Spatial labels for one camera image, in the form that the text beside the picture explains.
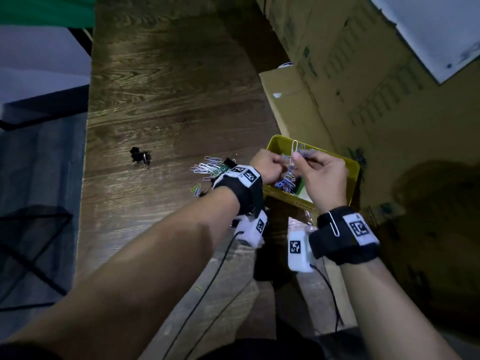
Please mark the large printed cardboard box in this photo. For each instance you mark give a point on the large printed cardboard box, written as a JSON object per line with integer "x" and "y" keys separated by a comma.
{"x": 393, "y": 119}

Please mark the person's left forearm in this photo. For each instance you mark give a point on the person's left forearm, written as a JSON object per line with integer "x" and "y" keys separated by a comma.
{"x": 123, "y": 281}

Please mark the yellow divided bin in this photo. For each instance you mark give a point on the yellow divided bin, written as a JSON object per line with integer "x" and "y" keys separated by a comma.
{"x": 279, "y": 144}

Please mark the white paper clip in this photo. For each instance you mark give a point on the white paper clip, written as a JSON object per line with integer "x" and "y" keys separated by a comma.
{"x": 333, "y": 224}
{"x": 295, "y": 145}

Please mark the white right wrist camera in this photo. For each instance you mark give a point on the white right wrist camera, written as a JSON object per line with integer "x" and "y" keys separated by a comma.
{"x": 300, "y": 254}

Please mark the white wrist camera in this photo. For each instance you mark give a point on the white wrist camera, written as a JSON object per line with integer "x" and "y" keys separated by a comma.
{"x": 300, "y": 254}
{"x": 249, "y": 230}

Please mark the green divider card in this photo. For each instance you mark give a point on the green divider card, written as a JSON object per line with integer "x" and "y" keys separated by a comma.
{"x": 300, "y": 187}

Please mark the person's right forearm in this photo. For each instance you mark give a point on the person's right forearm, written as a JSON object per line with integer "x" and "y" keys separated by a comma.
{"x": 390, "y": 314}

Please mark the small white round object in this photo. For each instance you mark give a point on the small white round object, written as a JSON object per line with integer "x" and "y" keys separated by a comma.
{"x": 285, "y": 65}

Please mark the black right wristband with markers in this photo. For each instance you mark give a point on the black right wristband with markers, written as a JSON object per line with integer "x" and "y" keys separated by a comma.
{"x": 345, "y": 247}

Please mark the white paper sheet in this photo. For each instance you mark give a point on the white paper sheet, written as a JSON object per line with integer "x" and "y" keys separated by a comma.
{"x": 431, "y": 29}

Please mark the black left wristband with markers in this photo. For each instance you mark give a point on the black left wristband with markers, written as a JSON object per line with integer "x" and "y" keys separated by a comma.
{"x": 243, "y": 191}

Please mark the person's left hand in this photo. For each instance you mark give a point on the person's left hand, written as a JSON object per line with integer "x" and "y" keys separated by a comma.
{"x": 268, "y": 166}

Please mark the small black binder clip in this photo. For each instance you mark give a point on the small black binder clip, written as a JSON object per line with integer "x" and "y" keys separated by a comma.
{"x": 145, "y": 158}
{"x": 135, "y": 154}

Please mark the person's black clothing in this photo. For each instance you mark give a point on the person's black clothing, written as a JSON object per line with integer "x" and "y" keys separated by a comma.
{"x": 262, "y": 350}

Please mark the black wristband with markers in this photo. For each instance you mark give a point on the black wristband with markers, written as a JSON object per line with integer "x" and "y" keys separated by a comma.
{"x": 243, "y": 191}
{"x": 345, "y": 247}

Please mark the person's right hand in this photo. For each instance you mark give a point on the person's right hand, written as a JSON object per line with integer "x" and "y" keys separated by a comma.
{"x": 326, "y": 179}

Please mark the black metal stool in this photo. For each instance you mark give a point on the black metal stool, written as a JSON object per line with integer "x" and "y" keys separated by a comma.
{"x": 30, "y": 217}

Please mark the white furniture with black base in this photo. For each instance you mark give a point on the white furniture with black base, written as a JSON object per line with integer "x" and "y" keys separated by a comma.
{"x": 41, "y": 59}

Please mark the green cloth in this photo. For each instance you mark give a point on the green cloth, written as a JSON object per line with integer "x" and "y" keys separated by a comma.
{"x": 45, "y": 11}

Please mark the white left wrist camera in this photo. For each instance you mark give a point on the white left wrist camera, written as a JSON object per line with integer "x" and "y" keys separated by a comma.
{"x": 249, "y": 230}

